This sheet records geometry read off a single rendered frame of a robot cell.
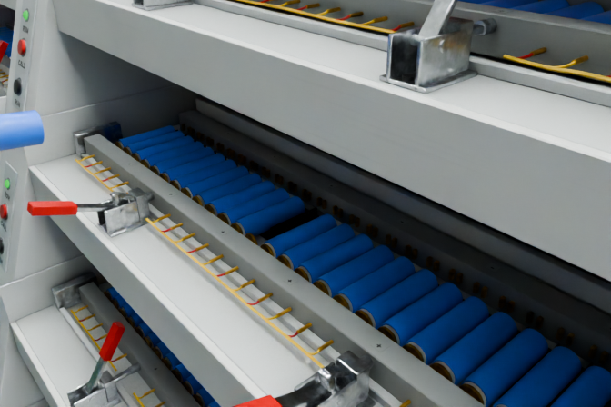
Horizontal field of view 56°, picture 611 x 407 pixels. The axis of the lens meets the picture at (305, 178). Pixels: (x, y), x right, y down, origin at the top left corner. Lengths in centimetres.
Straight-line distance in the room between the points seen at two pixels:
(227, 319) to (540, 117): 25
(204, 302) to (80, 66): 34
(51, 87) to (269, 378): 41
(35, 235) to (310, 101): 47
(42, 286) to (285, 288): 41
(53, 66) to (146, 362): 32
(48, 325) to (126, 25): 38
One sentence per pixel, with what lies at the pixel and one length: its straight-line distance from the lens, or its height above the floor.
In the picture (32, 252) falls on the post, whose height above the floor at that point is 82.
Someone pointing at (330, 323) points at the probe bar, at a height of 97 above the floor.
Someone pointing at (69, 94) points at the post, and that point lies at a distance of 67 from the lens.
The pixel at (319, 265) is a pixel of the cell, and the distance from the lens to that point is 42.
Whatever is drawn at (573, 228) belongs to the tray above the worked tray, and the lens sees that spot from 23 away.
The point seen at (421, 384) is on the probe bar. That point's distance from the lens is 33.
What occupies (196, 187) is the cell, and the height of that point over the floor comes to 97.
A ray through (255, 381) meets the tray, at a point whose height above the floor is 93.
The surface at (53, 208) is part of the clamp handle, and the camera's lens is 49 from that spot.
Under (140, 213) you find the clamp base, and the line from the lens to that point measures 52.
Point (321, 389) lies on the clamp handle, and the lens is 33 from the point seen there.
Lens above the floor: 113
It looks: 14 degrees down
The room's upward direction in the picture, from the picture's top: 14 degrees clockwise
